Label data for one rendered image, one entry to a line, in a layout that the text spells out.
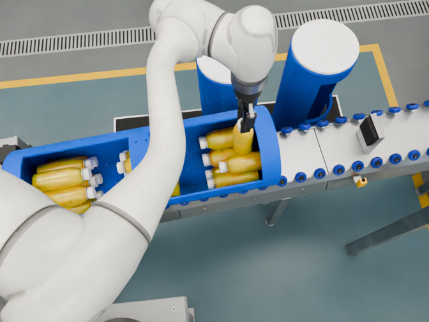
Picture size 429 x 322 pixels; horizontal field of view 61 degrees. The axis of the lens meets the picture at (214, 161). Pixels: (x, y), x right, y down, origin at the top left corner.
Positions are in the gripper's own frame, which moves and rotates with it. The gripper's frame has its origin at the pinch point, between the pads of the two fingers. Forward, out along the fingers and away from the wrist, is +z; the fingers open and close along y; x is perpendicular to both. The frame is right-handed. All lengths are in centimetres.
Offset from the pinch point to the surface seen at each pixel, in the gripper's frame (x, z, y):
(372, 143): -50, 30, -4
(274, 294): -15, 132, -49
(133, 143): 34.6, 9.2, 3.5
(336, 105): -81, 117, 57
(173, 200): 26.0, 20.6, -14.1
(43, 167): 68, 20, 6
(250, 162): -1.8, 19.2, -6.6
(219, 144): 6.9, 20.6, 2.5
